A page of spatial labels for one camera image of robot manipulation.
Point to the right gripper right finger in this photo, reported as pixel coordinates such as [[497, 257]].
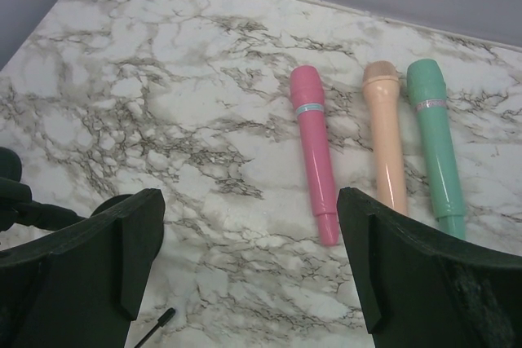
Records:
[[419, 287]]

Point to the black round-base clip stand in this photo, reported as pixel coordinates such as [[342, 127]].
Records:
[[18, 206]]

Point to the beige microphone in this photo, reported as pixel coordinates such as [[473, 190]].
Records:
[[381, 90]]

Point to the mint green microphone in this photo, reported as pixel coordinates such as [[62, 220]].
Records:
[[428, 97]]

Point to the pink microphone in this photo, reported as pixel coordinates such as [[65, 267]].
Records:
[[308, 99]]

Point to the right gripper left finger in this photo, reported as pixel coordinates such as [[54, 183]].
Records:
[[83, 285]]

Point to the black tripod shock-mount stand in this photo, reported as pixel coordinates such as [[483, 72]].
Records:
[[164, 319]]

